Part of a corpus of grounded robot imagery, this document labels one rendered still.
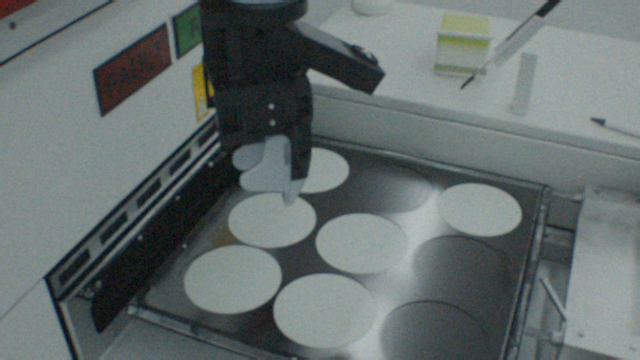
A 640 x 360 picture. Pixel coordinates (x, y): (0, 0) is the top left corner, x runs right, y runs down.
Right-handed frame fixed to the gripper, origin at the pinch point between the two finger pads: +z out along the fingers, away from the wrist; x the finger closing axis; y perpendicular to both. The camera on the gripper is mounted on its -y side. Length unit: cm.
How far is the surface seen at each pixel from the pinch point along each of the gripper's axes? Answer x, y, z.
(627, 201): 2.8, -40.5, 8.4
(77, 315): 3.5, 22.3, 7.1
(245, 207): -10.8, 3.1, 9.3
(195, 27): -18.0, 5.9, -10.6
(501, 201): -2.9, -26.2, 9.3
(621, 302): 14.7, -31.4, 11.2
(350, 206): -7.4, -8.6, 9.3
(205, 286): 0.8, 9.8, 9.2
